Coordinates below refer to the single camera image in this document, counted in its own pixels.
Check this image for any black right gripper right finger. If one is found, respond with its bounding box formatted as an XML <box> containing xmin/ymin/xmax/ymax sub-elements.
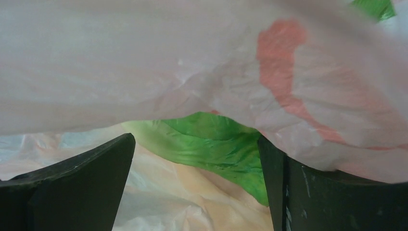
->
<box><xmin>257</xmin><ymin>136</ymin><xmax>408</xmax><ymax>231</ymax></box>

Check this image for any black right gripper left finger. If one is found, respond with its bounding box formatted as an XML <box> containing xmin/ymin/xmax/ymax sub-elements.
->
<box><xmin>0</xmin><ymin>133</ymin><xmax>136</xmax><ymax>231</ymax></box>

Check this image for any pink plastic grocery bag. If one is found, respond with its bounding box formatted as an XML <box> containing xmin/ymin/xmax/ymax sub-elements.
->
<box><xmin>0</xmin><ymin>0</ymin><xmax>408</xmax><ymax>231</ymax></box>

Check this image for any green lettuce leaf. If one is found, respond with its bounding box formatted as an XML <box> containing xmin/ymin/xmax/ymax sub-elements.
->
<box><xmin>122</xmin><ymin>112</ymin><xmax>268</xmax><ymax>206</ymax></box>

